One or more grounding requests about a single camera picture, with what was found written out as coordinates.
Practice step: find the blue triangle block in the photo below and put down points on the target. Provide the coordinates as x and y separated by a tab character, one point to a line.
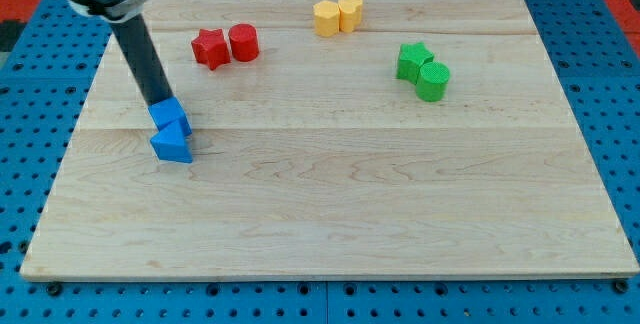
169	144

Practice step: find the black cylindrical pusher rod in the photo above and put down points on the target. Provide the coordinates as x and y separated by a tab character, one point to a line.
141	56

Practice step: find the green star block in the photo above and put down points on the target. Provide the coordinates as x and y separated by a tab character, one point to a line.
410	59

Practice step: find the blue cube block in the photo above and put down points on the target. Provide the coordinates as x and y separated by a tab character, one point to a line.
168	111

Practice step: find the red star block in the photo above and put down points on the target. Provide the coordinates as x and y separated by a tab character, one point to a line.
210	48

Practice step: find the red cylinder block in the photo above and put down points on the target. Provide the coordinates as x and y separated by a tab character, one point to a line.
244	42

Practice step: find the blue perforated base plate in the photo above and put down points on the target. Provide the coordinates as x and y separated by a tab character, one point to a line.
43	87

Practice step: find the yellow hexagon block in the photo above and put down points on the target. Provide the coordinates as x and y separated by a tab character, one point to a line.
326	18

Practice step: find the green cylinder block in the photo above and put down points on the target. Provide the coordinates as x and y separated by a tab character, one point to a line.
432	81

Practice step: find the light wooden board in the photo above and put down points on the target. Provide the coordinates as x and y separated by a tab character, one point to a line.
314	162

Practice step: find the yellow heart block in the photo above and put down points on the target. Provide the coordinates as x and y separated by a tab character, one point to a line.
350	14

